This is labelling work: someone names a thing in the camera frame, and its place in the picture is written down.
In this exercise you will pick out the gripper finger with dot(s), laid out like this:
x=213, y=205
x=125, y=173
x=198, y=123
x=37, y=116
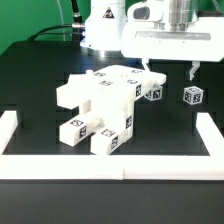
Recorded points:
x=145, y=64
x=193, y=69

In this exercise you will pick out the white tagged cube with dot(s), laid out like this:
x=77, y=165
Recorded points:
x=155, y=93
x=193, y=95

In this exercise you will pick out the white chair seat part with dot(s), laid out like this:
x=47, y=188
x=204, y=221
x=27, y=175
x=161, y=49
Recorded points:
x=116, y=120

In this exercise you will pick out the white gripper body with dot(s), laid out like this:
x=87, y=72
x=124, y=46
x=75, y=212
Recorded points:
x=173, y=30

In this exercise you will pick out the white U-shaped fence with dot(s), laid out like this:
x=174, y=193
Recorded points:
x=42, y=167

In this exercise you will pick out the white chair side bar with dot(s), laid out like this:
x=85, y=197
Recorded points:
x=8, y=125

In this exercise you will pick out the white chair back part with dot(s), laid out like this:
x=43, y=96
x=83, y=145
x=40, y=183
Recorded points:
x=108, y=92

